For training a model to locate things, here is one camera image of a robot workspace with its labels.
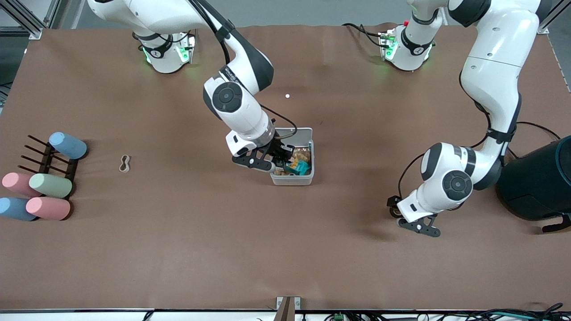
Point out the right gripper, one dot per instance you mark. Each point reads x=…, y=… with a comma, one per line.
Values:
x=280, y=151

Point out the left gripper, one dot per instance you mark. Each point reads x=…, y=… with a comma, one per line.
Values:
x=394, y=209

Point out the beige rubber band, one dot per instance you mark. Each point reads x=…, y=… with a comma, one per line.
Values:
x=124, y=163

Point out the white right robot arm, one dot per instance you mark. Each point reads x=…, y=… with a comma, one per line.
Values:
x=236, y=111

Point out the teal wrapper trash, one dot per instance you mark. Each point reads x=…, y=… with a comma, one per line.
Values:
x=299, y=167

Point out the white plastic open box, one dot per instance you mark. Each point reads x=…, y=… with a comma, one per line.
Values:
x=292, y=180

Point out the brown wrapper trash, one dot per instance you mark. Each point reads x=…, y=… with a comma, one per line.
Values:
x=303, y=154

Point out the dark blue pedal bin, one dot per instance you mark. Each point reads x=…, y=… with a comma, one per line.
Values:
x=535, y=183

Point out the black bin pedal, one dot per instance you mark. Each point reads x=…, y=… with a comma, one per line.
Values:
x=557, y=225

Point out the blue cylinder cup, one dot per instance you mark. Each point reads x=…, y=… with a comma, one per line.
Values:
x=69, y=146
x=13, y=208

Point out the green cylinder cup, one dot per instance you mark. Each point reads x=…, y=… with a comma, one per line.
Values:
x=51, y=185

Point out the black peg rack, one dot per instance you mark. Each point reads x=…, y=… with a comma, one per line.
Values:
x=47, y=160

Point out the pink cylinder cup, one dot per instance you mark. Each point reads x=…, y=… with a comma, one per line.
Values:
x=15, y=183
x=49, y=208

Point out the metal table edge bracket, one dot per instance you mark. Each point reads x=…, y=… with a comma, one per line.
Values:
x=288, y=307

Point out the aluminium frame post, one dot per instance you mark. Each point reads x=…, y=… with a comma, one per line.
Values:
x=551, y=18
x=24, y=20

